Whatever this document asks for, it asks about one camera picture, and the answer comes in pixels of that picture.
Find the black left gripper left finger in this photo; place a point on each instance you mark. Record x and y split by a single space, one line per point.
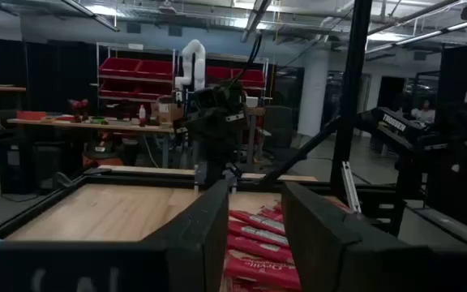
201 243

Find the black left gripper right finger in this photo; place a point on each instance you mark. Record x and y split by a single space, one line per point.
314 243

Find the red popcorn bag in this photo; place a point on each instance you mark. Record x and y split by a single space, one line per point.
341 204
254 249
272 213
262 236
266 288
258 221
258 271

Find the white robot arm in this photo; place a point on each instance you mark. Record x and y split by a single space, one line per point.
199 61

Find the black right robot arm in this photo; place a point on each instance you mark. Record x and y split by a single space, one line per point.
217 134

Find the black office chair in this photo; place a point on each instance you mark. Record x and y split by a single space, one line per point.
278 125

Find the red shop vacuum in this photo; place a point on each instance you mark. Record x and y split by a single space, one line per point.
104 156

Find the cardboard box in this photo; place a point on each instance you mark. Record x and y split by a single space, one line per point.
170 112

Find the white bottle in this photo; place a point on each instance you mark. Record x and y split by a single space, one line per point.
142 113

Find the wooden workbench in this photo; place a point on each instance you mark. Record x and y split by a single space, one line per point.
95 125

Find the red storage bin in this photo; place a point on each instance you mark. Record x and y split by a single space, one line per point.
120 67
249 77
156 69
116 89
219 73
154 91

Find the small green item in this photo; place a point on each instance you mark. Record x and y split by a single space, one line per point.
97 120

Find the person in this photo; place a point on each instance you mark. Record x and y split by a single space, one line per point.
424 113

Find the metal shelving rack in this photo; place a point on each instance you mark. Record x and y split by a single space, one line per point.
136 80

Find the black floor cabinet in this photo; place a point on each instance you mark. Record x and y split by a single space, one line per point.
31 166

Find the red tray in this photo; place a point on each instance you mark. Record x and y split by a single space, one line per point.
31 115

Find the silver metal bracket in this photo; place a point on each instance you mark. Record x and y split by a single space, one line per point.
351 190

